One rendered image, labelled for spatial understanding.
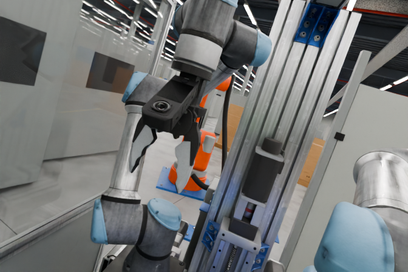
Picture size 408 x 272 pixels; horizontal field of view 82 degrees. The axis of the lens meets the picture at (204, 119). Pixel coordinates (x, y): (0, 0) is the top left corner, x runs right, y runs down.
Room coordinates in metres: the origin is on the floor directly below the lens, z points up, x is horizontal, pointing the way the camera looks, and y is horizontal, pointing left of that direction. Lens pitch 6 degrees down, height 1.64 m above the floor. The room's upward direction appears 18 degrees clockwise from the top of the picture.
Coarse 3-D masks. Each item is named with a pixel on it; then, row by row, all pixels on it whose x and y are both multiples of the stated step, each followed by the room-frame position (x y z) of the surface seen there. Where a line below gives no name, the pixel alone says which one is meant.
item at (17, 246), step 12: (168, 0) 1.17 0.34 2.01; (168, 12) 1.22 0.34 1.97; (168, 24) 1.24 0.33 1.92; (156, 60) 1.22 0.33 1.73; (84, 204) 1.00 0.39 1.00; (72, 216) 0.91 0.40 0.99; (48, 228) 0.80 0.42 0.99; (24, 240) 0.71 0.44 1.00; (36, 240) 0.76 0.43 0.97; (0, 252) 0.64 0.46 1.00; (12, 252) 0.68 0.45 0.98; (96, 264) 1.23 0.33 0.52
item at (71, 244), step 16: (80, 224) 0.99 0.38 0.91; (48, 240) 0.82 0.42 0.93; (64, 240) 0.91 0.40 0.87; (80, 240) 1.02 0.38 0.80; (16, 256) 0.70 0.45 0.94; (32, 256) 0.77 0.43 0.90; (48, 256) 0.84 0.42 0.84; (64, 256) 0.94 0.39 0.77; (80, 256) 1.06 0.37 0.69; (96, 256) 1.21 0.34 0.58
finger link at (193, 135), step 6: (192, 126) 0.37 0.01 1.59; (198, 126) 0.38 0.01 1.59; (192, 132) 0.37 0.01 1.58; (198, 132) 0.37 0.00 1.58; (186, 138) 0.37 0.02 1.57; (192, 138) 0.37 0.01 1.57; (198, 138) 0.37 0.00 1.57; (192, 144) 0.37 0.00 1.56; (198, 144) 0.37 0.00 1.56; (192, 150) 0.37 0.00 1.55; (198, 150) 0.37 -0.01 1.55; (192, 156) 0.37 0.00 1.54; (192, 162) 0.37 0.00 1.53
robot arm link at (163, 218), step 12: (156, 204) 0.69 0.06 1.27; (168, 204) 0.73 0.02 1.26; (144, 216) 0.65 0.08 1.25; (156, 216) 0.65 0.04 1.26; (168, 216) 0.66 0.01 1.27; (180, 216) 0.70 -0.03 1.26; (144, 228) 0.63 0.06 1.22; (156, 228) 0.64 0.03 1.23; (168, 228) 0.65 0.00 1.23; (144, 240) 0.63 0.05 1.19; (156, 240) 0.64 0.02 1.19; (168, 240) 0.66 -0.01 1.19; (144, 252) 0.65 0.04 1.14; (156, 252) 0.65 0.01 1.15; (168, 252) 0.67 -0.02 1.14
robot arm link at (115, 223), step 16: (144, 80) 0.76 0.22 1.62; (160, 80) 0.80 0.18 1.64; (128, 96) 0.74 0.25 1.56; (144, 96) 0.74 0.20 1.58; (128, 112) 0.75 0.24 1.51; (128, 128) 0.72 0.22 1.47; (128, 144) 0.70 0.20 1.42; (128, 160) 0.68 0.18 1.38; (112, 176) 0.68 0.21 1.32; (128, 176) 0.66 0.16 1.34; (112, 192) 0.64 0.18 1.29; (128, 192) 0.65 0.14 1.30; (96, 208) 0.61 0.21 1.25; (112, 208) 0.61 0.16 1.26; (128, 208) 0.63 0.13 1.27; (96, 224) 0.58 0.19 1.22; (112, 224) 0.60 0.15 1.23; (128, 224) 0.62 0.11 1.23; (96, 240) 0.59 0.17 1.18; (112, 240) 0.60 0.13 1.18; (128, 240) 0.61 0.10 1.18
